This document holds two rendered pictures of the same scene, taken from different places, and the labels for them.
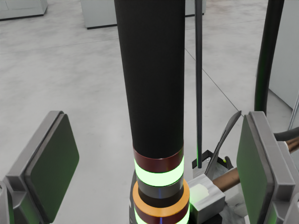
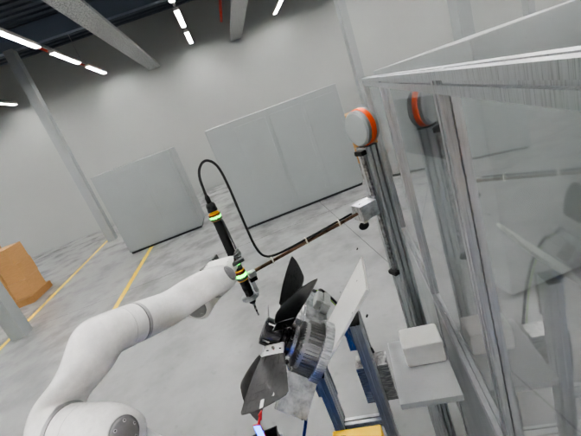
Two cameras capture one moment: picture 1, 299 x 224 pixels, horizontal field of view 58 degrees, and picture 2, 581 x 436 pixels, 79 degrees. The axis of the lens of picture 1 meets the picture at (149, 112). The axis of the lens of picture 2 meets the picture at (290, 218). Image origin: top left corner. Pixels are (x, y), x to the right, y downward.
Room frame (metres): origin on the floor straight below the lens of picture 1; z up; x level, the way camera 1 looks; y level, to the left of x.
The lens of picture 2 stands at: (-1.08, -0.37, 2.09)
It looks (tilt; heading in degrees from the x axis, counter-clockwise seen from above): 18 degrees down; 5
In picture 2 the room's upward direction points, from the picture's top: 20 degrees counter-clockwise
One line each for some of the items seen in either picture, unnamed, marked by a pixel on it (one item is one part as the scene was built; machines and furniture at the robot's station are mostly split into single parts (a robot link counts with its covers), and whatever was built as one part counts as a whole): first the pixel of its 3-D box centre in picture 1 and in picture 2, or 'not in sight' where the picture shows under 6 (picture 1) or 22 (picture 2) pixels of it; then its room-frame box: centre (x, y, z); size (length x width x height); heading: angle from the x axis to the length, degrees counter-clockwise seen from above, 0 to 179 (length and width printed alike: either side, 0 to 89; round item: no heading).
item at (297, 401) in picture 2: not in sight; (295, 394); (0.08, -0.03, 0.98); 0.20 x 0.16 x 0.20; 82
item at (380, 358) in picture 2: not in sight; (376, 376); (0.31, -0.37, 0.73); 0.15 x 0.09 x 0.22; 82
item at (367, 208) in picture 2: not in sight; (366, 208); (0.42, -0.56, 1.54); 0.10 x 0.07 x 0.08; 117
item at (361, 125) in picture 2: not in sight; (361, 126); (0.46, -0.65, 1.88); 0.17 x 0.15 x 0.16; 172
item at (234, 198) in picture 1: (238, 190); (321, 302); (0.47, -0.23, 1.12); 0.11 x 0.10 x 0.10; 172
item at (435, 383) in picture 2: not in sight; (421, 368); (0.17, -0.56, 0.84); 0.36 x 0.24 x 0.03; 172
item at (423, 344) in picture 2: not in sight; (420, 342); (0.24, -0.60, 0.91); 0.17 x 0.16 x 0.11; 82
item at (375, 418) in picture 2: not in sight; (364, 421); (0.24, -0.24, 0.56); 0.19 x 0.04 x 0.04; 82
